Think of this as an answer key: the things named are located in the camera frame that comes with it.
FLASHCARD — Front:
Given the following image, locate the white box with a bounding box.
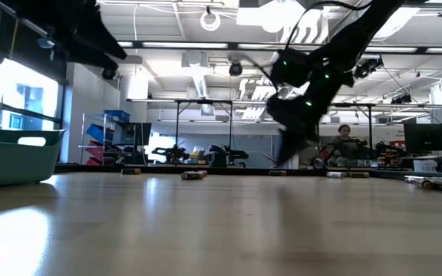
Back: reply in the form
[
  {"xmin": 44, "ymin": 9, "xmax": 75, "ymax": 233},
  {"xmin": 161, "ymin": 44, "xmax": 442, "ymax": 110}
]
[{"xmin": 413, "ymin": 159, "xmax": 439, "ymax": 173}]

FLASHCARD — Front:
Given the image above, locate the white cable coil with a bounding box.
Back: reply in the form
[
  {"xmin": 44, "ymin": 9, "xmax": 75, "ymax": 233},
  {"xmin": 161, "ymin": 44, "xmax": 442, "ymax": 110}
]
[{"xmin": 200, "ymin": 10, "xmax": 221, "ymax": 32}]

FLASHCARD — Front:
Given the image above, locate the white ceiling air duct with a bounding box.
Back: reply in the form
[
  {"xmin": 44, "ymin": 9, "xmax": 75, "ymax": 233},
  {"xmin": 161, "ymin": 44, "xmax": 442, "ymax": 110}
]
[{"xmin": 182, "ymin": 51, "xmax": 214, "ymax": 100}]

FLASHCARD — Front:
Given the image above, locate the large window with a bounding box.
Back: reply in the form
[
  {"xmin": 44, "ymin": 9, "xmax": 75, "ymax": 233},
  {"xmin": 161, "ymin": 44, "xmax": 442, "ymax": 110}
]
[{"xmin": 0, "ymin": 57, "xmax": 61, "ymax": 131}]

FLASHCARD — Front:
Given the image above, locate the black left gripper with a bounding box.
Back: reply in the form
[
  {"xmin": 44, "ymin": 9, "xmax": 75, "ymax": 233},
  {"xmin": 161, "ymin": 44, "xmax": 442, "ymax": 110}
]
[{"xmin": 51, "ymin": 0, "xmax": 127, "ymax": 71}]

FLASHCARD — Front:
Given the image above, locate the ceiling LED light bar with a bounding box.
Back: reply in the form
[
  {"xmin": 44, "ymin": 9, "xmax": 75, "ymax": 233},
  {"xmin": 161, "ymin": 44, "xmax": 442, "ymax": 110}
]
[{"xmin": 117, "ymin": 40, "xmax": 442, "ymax": 54}]

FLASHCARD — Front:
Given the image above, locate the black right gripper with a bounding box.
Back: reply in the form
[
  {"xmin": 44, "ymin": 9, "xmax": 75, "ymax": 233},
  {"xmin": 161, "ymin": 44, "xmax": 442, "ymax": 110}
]
[{"xmin": 267, "ymin": 94, "xmax": 322, "ymax": 167}]

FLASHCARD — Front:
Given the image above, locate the black aluminium table frame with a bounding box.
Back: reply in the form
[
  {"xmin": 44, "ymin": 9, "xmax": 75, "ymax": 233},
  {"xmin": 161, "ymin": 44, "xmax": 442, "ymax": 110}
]
[{"xmin": 54, "ymin": 163, "xmax": 442, "ymax": 181}]

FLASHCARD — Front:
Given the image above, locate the dark computer monitor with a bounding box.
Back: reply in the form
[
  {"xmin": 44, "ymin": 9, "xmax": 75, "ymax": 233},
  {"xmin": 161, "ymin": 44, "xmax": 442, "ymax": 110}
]
[
  {"xmin": 112, "ymin": 122, "xmax": 152, "ymax": 146},
  {"xmin": 404, "ymin": 122, "xmax": 442, "ymax": 154}
]

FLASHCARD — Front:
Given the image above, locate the red storage bin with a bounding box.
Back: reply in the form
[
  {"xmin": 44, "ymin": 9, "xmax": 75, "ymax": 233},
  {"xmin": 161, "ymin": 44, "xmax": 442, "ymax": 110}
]
[{"xmin": 85, "ymin": 140, "xmax": 109, "ymax": 160}]

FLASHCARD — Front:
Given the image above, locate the black spotlight cluster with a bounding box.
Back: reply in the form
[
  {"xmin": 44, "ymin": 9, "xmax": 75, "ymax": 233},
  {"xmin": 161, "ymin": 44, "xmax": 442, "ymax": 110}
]
[{"xmin": 353, "ymin": 56, "xmax": 384, "ymax": 80}]

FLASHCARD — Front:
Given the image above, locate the person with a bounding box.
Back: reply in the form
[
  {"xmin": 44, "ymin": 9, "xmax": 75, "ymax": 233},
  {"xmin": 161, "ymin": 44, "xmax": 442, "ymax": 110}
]
[{"xmin": 322, "ymin": 123, "xmax": 362, "ymax": 166}]

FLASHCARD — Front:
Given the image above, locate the black background rig frame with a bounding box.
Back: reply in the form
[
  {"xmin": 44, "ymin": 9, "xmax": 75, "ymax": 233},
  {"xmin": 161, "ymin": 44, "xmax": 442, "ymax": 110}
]
[
  {"xmin": 316, "ymin": 101, "xmax": 374, "ymax": 151},
  {"xmin": 173, "ymin": 98, "xmax": 234, "ymax": 149}
]

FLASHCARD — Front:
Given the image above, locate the blue storage bin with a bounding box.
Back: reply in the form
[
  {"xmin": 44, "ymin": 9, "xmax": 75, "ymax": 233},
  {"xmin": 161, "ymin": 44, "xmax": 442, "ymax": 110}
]
[
  {"xmin": 104, "ymin": 110, "xmax": 131, "ymax": 123},
  {"xmin": 85, "ymin": 123, "xmax": 114, "ymax": 143}
]

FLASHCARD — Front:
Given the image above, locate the green plastic bin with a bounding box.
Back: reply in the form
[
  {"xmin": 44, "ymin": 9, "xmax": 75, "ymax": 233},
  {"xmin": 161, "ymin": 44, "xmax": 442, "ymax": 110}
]
[{"xmin": 0, "ymin": 127, "xmax": 67, "ymax": 189}]

